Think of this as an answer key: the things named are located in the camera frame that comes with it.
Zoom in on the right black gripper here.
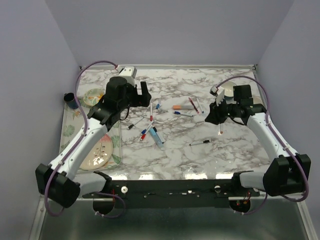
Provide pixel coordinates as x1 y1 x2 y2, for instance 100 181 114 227
204 96 240 125

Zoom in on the orange capped highlighter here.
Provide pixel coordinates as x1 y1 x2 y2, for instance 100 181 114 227
172 105 194 111

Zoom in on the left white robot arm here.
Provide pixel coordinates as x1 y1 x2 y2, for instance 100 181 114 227
35 76 152 208

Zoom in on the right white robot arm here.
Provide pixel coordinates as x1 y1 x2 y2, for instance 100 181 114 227
205 85 311 197

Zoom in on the red pen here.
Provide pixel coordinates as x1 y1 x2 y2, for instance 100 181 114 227
188 97 200 114

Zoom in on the black tipped marker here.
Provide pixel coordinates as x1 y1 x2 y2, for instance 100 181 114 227
127 117 144 130

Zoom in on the black capped marker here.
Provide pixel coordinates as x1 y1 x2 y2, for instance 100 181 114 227
189 139 211 146
153 126 165 144

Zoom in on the white ceramic bowl blue rim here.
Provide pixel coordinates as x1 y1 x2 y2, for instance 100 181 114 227
221 81 237 98

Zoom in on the floral ceramic bowl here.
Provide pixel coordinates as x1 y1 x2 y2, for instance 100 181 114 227
83 88 105 107

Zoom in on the light blue highlighter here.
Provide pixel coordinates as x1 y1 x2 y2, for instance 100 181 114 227
149 127 164 149

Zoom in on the floral plastic tray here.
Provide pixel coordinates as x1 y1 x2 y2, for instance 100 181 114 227
58 89 123 173

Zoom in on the pink ceramic plate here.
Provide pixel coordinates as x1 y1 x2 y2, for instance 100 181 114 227
80 134 114 171

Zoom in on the dark blue metal cup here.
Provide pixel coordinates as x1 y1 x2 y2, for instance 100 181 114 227
63 92 79 110

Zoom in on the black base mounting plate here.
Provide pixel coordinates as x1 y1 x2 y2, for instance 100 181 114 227
82 178 261 210

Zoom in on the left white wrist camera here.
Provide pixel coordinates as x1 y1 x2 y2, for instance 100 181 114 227
115 65 137 86

